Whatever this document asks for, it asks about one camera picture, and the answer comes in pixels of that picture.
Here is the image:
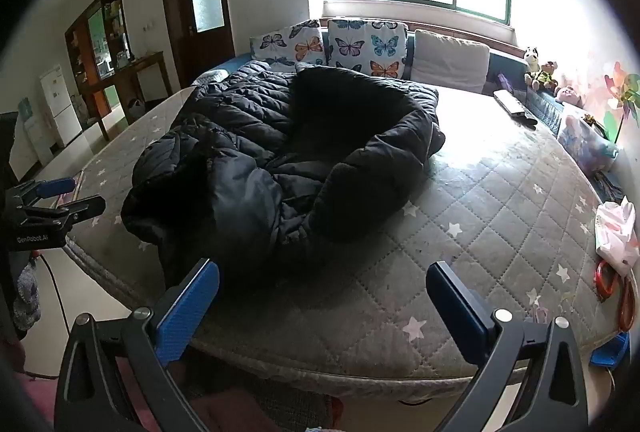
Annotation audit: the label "black puffer down jacket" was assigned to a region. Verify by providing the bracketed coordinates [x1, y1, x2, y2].
[122, 61, 446, 275]

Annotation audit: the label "blue plastic item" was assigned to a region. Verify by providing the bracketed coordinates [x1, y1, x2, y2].
[589, 332, 629, 370]

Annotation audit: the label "white refrigerator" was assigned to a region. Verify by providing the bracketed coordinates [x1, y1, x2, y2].
[40, 66, 82, 148]

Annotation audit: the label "red scissors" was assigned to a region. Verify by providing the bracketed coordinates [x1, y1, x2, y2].
[593, 259, 637, 332]

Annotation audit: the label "dark wooden side table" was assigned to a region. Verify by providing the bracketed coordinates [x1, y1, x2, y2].
[79, 50, 174, 142]

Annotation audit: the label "pink white cloth bundle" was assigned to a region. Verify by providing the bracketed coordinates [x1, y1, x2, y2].
[594, 197, 639, 277]

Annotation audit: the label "grey quilted star mattress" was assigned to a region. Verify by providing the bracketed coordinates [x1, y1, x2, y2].
[63, 82, 637, 395]

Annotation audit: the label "wooden display cabinet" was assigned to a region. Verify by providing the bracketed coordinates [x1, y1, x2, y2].
[65, 0, 134, 118]

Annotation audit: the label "colourful printed bag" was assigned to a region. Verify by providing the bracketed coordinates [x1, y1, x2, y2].
[558, 114, 618, 176]

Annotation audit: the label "dark wooden door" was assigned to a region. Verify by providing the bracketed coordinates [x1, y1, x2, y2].
[163, 0, 235, 87]

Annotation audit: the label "white remote box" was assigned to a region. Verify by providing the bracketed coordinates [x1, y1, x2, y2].
[492, 89, 538, 129]

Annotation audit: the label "pink plush toy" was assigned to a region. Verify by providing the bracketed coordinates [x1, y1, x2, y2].
[554, 82, 584, 108]

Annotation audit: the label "left butterfly pillow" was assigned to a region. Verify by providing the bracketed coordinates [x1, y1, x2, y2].
[250, 20, 326, 72]

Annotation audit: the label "butterfly pillow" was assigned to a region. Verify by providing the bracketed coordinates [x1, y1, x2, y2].
[328, 19, 408, 78]
[250, 20, 326, 72]

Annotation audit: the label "brown teddy bear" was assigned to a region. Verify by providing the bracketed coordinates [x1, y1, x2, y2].
[532, 61, 558, 92]

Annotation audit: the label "blue bed headboard cushion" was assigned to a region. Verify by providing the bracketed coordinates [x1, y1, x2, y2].
[193, 48, 564, 136]

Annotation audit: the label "panda plush toy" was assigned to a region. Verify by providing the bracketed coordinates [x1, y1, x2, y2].
[524, 47, 541, 90]

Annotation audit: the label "plain white pillow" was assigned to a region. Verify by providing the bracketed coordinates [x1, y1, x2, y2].
[410, 30, 490, 94]

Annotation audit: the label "right butterfly pillow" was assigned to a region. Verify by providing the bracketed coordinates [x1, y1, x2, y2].
[328, 19, 408, 78]

